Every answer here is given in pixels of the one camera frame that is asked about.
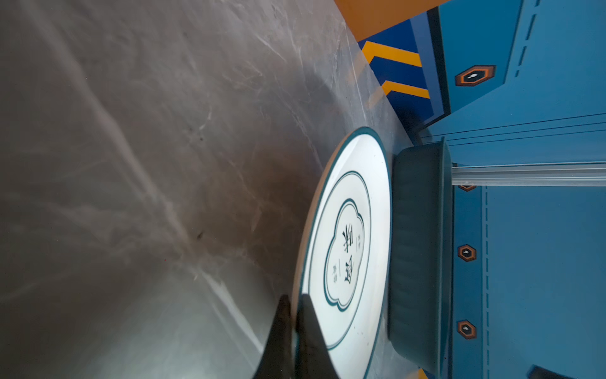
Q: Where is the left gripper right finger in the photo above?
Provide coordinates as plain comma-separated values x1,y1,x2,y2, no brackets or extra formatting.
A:
294,294,339,378

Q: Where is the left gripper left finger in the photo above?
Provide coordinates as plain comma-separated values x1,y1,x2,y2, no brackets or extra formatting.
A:
253,295,294,379

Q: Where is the white clover pattern plate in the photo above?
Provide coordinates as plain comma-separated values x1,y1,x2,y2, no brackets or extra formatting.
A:
290,127,392,378

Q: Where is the teal plastic bin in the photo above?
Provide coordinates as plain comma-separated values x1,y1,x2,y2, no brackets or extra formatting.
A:
388,141,454,378

